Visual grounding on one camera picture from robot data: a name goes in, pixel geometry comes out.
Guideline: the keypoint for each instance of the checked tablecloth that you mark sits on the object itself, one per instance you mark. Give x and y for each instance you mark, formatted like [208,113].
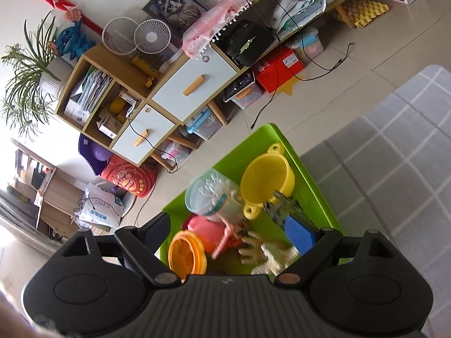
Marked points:
[387,148]

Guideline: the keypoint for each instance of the green plastic bin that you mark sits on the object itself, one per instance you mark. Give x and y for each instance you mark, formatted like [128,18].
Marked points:
[310,186]

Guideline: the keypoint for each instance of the yellow egg tray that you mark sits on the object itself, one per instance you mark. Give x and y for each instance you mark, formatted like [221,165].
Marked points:
[366,10]

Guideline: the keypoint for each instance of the potted green plant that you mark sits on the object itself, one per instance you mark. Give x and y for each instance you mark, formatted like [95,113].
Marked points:
[24,63]

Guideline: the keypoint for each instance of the red hanging decoration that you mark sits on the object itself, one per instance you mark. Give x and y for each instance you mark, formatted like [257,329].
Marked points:
[53,0]

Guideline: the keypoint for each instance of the black electronic device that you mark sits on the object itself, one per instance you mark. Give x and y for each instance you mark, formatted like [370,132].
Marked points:
[239,84]

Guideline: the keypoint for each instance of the pink pig toy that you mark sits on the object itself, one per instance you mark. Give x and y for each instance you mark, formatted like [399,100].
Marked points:
[204,230]

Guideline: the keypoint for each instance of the clear box blue lid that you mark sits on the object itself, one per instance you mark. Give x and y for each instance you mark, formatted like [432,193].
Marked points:
[204,125]

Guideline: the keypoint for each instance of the red cardboard box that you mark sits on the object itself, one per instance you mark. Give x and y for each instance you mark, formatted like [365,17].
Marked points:
[278,68]

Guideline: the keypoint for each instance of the framed cat picture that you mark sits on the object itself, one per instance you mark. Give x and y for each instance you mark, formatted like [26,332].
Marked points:
[176,3]

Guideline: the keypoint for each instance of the blue plush toy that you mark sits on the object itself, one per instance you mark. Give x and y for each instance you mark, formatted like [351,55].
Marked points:
[74,40]

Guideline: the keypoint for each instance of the purple soft object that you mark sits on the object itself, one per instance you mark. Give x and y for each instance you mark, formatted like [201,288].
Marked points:
[95,153]

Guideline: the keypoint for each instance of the clear box teal lid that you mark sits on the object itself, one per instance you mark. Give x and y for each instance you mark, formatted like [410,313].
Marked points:
[306,44]

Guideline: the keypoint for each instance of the tall wooden drawer cabinet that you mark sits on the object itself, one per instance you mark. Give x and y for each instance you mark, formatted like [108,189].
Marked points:
[183,88]

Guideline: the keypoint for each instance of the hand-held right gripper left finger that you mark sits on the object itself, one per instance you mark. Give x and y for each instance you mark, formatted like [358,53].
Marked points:
[160,230]

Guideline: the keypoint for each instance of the clear box pink lid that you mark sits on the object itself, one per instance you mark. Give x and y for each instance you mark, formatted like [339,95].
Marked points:
[176,151]

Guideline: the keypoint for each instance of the yellow container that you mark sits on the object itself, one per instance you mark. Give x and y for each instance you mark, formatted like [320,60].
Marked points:
[118,107]

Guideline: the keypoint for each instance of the white paper bag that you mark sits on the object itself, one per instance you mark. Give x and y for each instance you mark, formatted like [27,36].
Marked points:
[98,207]

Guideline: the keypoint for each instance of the orange pumpkin-shaped toy mold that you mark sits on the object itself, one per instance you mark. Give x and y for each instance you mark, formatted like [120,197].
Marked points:
[183,253]

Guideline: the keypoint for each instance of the brown-haired toy figurine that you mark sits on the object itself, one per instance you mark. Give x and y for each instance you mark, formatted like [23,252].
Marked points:
[234,241]

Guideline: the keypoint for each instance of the black bag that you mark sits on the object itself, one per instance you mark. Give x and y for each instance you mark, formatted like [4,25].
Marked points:
[246,42]

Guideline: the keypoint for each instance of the pink lace-trimmed cloth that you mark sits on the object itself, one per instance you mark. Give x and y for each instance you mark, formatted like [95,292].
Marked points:
[204,24]

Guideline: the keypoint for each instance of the cream toy hand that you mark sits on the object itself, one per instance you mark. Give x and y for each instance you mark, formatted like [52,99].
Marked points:
[260,250]

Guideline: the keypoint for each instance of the yellow box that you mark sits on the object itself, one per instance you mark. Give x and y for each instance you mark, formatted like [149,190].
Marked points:
[144,65]

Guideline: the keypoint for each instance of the clear cotton swab jar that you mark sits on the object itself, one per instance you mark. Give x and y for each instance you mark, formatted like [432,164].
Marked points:
[211,193]

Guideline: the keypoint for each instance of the wooden desk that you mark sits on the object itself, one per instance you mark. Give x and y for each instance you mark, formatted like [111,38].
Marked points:
[60,190]

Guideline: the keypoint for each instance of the yellow toy pot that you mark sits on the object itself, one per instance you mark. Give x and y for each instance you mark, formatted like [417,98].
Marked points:
[267,179]

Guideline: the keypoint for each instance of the white desk fan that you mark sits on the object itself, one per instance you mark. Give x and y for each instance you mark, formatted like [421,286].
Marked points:
[152,37]

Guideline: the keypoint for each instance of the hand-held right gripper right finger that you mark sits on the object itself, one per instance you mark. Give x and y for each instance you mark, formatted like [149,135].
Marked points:
[299,234]

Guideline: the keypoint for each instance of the small cardboard box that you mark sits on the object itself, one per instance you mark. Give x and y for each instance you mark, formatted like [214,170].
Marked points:
[109,125]

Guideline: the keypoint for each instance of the white paper files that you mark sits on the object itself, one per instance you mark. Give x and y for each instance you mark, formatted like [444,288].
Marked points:
[88,91]

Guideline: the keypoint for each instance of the folded fabric stack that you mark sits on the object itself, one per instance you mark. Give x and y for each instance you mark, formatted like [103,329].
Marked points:
[299,8]

